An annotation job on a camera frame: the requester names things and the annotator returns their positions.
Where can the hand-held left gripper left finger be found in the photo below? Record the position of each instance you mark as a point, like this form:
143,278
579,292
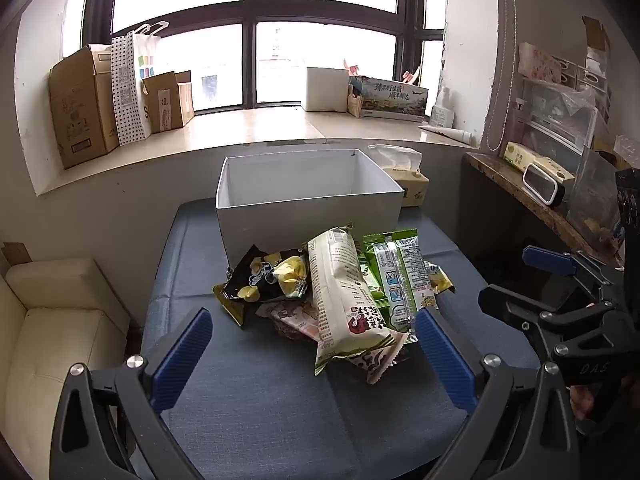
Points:
182,355

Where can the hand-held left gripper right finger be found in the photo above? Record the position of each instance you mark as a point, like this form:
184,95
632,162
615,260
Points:
442,360

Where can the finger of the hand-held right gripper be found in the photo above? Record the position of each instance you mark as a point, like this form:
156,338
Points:
547,261
530,310

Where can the yellow snack packet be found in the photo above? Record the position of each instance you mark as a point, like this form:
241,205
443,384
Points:
441,277

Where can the white green snack packet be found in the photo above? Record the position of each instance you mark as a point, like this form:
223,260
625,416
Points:
400,280

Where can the brown patterned snack packet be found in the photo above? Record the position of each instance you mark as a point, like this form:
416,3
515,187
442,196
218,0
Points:
290,332

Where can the black chip packet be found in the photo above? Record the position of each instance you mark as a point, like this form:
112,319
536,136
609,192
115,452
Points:
260,275

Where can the pale orange bread packet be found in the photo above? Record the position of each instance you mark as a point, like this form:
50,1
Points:
292,315

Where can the long cream snack packet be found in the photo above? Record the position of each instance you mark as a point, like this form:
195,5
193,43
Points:
340,300

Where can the large white box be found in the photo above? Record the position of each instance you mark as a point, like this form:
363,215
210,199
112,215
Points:
300,220

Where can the person's right hand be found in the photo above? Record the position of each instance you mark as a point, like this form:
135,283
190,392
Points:
581,402

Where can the clear plastic bag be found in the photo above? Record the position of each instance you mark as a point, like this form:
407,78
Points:
595,195

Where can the brown stone shelf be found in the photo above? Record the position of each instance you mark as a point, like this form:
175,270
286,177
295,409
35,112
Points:
515,195

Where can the blue table cloth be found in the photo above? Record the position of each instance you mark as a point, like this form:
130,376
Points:
250,410

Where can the pale green tissue box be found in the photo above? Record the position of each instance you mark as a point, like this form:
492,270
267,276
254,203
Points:
522,156

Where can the clear plastic storage box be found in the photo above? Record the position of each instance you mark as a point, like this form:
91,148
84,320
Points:
550,120

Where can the cream sofa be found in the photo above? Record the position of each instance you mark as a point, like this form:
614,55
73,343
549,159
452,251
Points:
50,340

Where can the white mini drawer unit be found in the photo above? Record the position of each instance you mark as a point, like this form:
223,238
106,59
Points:
590,77

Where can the soft tissue pack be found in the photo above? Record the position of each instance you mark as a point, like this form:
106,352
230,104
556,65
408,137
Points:
411,187

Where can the white tube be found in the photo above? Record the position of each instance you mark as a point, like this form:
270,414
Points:
447,133

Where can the pink patterned pack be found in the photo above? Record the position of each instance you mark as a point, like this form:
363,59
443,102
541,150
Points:
537,62

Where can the torn cardboard piece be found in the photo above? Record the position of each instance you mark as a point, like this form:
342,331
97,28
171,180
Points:
595,35

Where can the white lotion bottle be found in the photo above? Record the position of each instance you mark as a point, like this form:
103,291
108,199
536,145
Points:
442,112

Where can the flat cardboard piece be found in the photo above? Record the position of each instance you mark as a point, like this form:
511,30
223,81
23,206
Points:
17,253

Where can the landscape printed carton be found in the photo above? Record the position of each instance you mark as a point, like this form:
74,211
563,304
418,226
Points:
395,100

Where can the pink ornament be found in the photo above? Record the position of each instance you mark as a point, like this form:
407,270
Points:
351,67
411,76

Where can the small brown holder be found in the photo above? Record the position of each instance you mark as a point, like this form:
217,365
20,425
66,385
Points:
355,102

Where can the small labelled cardboard box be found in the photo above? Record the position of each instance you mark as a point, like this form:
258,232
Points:
162,105

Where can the large cardboard box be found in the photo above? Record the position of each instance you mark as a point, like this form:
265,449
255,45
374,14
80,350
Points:
80,110

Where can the dotted white paper bag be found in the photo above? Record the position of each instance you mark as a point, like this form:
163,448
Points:
131,90

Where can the small white box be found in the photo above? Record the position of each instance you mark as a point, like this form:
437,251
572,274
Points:
325,90

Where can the dark window frame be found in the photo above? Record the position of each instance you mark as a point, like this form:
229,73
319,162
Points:
250,35

